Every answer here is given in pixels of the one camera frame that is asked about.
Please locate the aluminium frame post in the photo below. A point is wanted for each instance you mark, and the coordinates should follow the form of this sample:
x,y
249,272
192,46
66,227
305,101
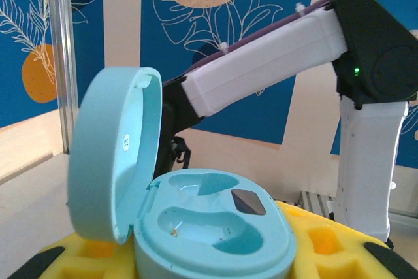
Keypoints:
x,y
62,63

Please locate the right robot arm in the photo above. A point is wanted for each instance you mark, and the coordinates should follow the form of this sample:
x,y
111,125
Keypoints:
x,y
261,63

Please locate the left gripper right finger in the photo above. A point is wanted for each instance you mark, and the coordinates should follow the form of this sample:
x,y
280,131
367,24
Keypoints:
x,y
343,253

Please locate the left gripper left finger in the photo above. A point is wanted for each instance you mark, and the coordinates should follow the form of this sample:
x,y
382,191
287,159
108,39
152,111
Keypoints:
x,y
81,259

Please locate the light blue earbud case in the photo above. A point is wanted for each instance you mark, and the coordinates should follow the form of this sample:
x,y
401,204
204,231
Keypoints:
x,y
212,226

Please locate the wide aluminium base rail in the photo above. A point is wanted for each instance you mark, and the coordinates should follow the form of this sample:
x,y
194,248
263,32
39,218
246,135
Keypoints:
x,y
316,204

